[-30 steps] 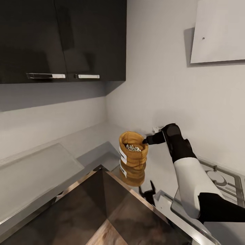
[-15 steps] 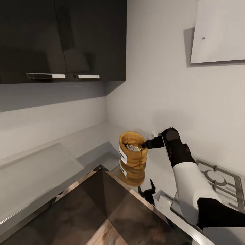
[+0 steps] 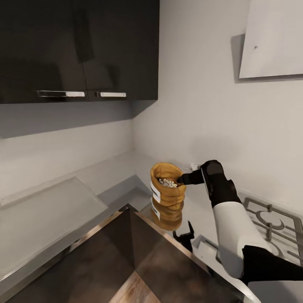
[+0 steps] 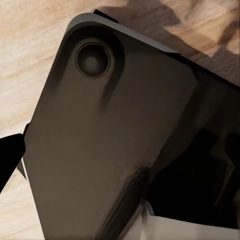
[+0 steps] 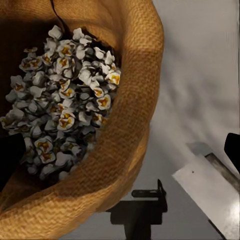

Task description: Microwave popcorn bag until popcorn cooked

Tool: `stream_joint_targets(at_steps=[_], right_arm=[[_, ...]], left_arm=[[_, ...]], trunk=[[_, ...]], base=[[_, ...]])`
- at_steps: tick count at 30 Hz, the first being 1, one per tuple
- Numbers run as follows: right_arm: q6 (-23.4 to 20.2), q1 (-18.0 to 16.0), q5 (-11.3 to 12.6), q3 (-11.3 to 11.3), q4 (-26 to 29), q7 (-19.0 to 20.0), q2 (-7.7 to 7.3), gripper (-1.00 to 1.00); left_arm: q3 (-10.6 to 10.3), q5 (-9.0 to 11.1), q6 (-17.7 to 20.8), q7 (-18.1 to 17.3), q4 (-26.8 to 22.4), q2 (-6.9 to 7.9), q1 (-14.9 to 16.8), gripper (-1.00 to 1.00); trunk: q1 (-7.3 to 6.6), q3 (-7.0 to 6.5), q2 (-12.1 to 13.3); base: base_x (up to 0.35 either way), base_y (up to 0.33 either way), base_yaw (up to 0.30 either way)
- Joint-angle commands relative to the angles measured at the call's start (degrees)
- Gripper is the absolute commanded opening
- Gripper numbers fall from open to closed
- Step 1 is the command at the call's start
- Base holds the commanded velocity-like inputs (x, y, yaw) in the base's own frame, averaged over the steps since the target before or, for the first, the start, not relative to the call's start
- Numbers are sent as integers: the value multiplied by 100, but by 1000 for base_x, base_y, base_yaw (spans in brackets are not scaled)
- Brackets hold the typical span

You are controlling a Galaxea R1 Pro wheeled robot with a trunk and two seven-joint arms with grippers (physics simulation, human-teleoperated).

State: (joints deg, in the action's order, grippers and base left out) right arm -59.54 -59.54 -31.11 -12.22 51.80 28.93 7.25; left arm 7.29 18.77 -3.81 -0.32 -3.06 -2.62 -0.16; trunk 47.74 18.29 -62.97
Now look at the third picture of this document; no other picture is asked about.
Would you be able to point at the range hood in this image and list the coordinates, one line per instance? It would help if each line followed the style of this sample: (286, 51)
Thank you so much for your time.
(274, 39)

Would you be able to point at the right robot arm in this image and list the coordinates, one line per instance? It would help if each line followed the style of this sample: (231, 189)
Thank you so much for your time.
(244, 253)

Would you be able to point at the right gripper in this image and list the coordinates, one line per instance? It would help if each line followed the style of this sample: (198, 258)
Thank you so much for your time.
(189, 178)

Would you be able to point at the cabinet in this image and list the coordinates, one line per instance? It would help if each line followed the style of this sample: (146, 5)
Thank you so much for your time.
(54, 51)

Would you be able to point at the burner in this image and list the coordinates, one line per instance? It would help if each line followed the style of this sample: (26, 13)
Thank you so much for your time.
(281, 229)

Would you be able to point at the drop in sink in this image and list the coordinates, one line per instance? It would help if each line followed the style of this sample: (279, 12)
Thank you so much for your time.
(32, 224)

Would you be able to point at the popcorn bag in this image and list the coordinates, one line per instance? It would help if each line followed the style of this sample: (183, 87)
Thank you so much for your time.
(167, 196)

